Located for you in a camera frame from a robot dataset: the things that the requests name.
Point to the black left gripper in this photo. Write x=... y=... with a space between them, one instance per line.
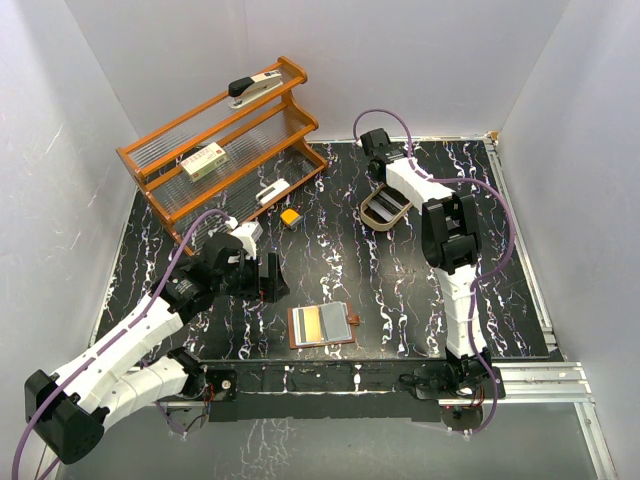
x=269 y=289

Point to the gold credit card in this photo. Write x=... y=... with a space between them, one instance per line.
x=307 y=326

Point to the brown leather card holder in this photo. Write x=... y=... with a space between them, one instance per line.
x=338 y=320

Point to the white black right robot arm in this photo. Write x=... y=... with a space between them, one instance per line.
x=450 y=243

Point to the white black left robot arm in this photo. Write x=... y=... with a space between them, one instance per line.
x=71 y=409

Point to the cream oval card tray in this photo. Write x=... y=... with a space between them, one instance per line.
x=371 y=222

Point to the yellow grey eraser block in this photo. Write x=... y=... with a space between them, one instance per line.
x=291 y=218

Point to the small white black device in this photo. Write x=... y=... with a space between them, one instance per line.
x=272 y=191

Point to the orange wooden shelf rack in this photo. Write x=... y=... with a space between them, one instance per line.
x=240 y=152

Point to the white staples box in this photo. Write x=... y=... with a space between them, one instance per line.
x=203 y=161

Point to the black white stapler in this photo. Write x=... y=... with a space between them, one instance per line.
x=246 y=90

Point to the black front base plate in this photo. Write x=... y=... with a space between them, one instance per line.
x=320 y=389

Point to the aluminium frame rail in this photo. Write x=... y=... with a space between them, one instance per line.
x=528 y=382

